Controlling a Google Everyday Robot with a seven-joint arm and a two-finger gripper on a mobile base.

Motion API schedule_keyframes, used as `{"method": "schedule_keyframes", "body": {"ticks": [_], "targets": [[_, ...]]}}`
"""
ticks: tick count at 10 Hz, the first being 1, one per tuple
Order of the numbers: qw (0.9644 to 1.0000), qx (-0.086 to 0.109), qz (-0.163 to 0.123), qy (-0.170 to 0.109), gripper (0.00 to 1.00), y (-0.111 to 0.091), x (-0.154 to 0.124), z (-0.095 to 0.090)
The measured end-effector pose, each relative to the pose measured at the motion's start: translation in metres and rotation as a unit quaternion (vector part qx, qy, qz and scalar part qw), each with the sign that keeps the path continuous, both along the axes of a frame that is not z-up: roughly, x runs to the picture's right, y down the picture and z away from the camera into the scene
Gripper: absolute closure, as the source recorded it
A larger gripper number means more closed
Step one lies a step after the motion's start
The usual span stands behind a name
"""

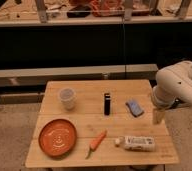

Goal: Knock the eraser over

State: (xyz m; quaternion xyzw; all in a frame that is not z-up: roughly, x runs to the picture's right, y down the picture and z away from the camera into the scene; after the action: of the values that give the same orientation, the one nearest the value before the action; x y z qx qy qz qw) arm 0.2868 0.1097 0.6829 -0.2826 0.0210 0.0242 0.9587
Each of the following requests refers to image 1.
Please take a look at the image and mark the wooden stick end effector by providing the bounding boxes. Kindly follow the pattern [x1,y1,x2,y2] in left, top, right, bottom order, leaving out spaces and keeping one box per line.
[153,108,165,125]

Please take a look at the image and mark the orange plate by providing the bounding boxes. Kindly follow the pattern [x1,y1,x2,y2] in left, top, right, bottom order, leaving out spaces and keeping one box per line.
[38,119,77,157]

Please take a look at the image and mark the orange toy carrot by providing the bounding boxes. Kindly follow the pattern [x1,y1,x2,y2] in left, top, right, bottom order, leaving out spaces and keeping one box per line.
[86,130,107,159]

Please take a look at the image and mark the wooden table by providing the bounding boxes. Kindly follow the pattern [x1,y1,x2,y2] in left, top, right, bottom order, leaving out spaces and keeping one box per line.
[25,80,179,168]

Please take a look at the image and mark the black standing eraser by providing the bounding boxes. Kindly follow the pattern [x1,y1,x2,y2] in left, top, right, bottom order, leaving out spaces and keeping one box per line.
[104,93,111,115]

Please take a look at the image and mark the blue sponge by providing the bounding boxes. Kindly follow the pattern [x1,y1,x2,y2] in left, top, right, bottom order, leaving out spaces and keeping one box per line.
[126,99,144,117]

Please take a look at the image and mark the white plastic bottle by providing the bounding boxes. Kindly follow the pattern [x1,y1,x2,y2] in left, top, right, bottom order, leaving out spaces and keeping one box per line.
[114,136,155,152]

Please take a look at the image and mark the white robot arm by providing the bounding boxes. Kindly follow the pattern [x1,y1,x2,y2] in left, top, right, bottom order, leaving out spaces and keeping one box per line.
[151,61,192,124]

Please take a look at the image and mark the grey metal bench rail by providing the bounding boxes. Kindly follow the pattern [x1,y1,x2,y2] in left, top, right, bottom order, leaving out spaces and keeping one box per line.
[0,64,158,87]

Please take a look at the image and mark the clear plastic cup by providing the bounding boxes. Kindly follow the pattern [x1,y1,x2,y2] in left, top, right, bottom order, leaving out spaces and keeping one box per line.
[58,88,76,110]

